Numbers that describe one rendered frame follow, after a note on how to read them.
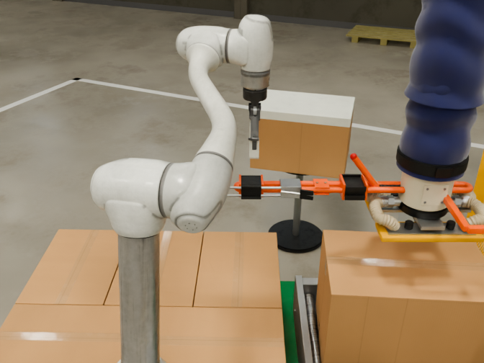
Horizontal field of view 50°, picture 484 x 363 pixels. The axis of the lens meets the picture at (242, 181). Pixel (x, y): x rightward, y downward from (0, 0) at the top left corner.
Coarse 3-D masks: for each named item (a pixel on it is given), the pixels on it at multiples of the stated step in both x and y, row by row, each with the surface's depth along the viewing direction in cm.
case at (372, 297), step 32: (352, 256) 196; (384, 256) 196; (416, 256) 196; (448, 256) 196; (480, 256) 196; (320, 288) 214; (352, 288) 179; (384, 288) 180; (416, 288) 180; (448, 288) 180; (480, 288) 180; (320, 320) 209; (352, 320) 182; (384, 320) 181; (416, 320) 180; (448, 320) 179; (480, 320) 178; (320, 352) 204; (352, 352) 189; (384, 352) 188; (416, 352) 187; (448, 352) 186; (480, 352) 185
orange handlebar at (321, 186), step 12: (324, 180) 178; (264, 192) 175; (276, 192) 175; (324, 192) 175; (336, 192) 175; (372, 192) 175; (384, 192) 175; (396, 192) 175; (456, 192) 175; (468, 192) 175; (444, 204) 169; (456, 216) 159; (468, 228) 153; (480, 228) 153
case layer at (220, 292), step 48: (96, 240) 274; (192, 240) 275; (240, 240) 275; (48, 288) 240; (96, 288) 240; (192, 288) 240; (240, 288) 241; (0, 336) 213; (48, 336) 213; (96, 336) 213; (192, 336) 214; (240, 336) 214
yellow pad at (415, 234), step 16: (400, 224) 176; (416, 224) 176; (448, 224) 172; (384, 240) 170; (400, 240) 170; (416, 240) 170; (432, 240) 170; (448, 240) 170; (464, 240) 170; (480, 240) 170
